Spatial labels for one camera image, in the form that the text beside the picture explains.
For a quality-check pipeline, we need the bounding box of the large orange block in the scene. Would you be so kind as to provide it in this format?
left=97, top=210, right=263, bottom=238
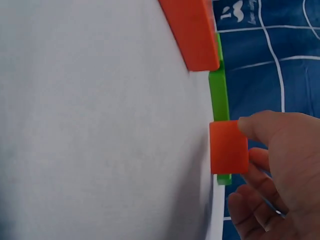
left=157, top=0, right=221, bottom=73

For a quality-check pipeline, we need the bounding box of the long green block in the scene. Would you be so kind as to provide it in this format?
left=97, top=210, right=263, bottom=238
left=208, top=31, right=233, bottom=186

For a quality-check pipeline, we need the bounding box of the person's right hand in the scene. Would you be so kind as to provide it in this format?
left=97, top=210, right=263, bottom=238
left=227, top=110, right=320, bottom=240

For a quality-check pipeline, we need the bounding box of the small orange block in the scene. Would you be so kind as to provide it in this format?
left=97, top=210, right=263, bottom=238
left=209, top=119, right=250, bottom=175

